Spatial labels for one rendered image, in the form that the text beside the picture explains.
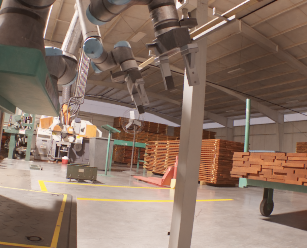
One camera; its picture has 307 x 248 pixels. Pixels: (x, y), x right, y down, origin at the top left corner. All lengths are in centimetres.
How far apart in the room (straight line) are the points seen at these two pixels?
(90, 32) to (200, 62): 46
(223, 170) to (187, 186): 500
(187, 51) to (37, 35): 35
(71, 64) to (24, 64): 70
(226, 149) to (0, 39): 562
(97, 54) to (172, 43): 45
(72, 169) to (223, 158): 334
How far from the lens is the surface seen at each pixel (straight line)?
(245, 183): 276
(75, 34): 127
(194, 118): 92
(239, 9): 83
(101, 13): 74
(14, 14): 62
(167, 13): 70
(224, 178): 594
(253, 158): 241
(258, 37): 1422
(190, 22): 73
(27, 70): 53
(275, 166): 225
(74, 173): 427
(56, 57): 111
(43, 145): 902
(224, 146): 588
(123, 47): 115
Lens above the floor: 54
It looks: 6 degrees up
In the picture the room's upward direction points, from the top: 6 degrees clockwise
